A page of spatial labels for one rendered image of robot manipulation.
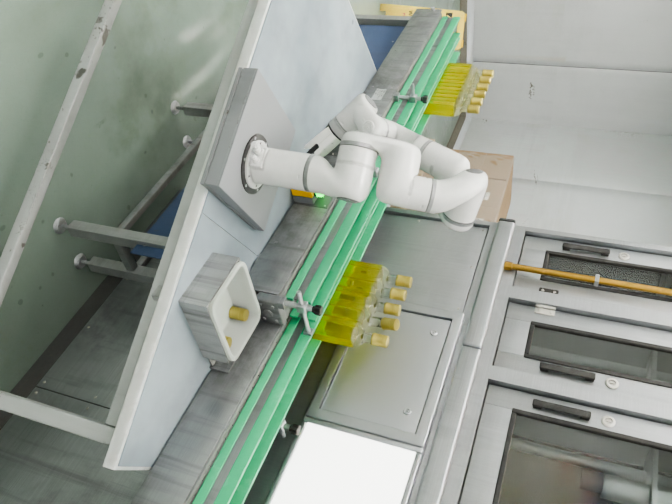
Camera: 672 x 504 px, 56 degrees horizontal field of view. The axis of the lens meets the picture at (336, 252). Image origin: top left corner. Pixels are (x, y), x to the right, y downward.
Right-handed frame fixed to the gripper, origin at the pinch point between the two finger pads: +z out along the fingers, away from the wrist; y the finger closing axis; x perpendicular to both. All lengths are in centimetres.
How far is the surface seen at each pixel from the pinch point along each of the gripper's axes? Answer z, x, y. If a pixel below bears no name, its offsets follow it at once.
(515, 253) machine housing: -25, 63, -39
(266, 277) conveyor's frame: 18.9, 21.9, 25.2
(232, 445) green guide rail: 35, 51, 58
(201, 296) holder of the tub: 18, 18, 55
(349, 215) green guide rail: -0.5, 20.9, -3.4
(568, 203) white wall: 13, 111, -526
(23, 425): 101, 12, 52
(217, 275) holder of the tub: 15, 16, 49
